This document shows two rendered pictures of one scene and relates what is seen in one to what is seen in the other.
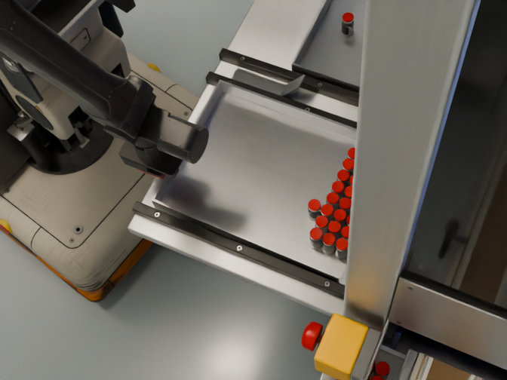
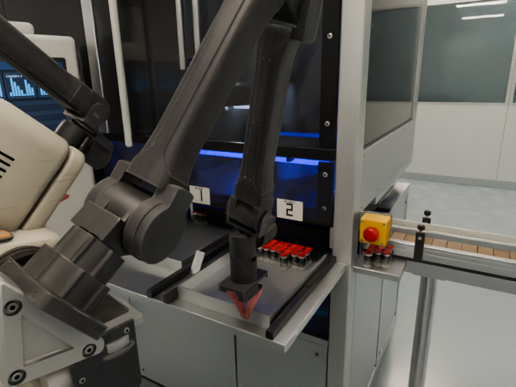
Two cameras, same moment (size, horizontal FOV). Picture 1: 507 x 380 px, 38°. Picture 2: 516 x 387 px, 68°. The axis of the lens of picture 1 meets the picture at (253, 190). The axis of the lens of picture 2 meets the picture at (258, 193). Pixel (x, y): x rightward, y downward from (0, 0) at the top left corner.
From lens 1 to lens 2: 126 cm
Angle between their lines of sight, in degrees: 77
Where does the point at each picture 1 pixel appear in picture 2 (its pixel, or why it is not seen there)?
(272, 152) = not seen: hidden behind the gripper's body
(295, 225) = (289, 275)
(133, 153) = (245, 286)
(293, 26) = (145, 270)
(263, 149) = not seen: hidden behind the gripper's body
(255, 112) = (204, 285)
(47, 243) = not seen: outside the picture
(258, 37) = (143, 283)
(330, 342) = (377, 219)
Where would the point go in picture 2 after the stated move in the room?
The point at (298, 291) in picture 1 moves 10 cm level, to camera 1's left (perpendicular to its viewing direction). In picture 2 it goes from (331, 276) to (342, 296)
